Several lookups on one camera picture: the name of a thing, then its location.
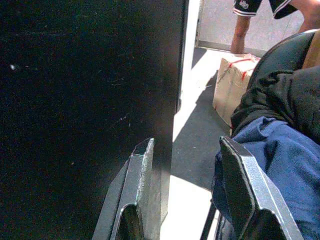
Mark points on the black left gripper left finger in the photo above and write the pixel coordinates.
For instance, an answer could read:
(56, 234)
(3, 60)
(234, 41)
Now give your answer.
(143, 190)

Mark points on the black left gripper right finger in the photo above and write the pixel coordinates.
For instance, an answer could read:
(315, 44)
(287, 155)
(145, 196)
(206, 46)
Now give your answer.
(252, 190)

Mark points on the blue garment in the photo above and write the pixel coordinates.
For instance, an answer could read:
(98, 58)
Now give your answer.
(287, 160)

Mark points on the black garment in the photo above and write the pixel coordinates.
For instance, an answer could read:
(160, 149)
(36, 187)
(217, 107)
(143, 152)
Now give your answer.
(280, 100)

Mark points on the brown paper bag red print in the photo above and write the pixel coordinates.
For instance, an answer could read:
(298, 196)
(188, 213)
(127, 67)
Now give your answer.
(231, 85)

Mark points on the black appliance side panel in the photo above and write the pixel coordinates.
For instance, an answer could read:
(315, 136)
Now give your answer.
(82, 100)

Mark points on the black laundry basket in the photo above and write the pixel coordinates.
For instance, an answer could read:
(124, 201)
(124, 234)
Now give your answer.
(280, 53)

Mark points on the person in black shorts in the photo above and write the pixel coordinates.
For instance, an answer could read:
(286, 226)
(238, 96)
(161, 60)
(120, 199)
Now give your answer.
(252, 15)

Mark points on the white door frame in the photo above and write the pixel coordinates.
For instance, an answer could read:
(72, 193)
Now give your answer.
(191, 32)

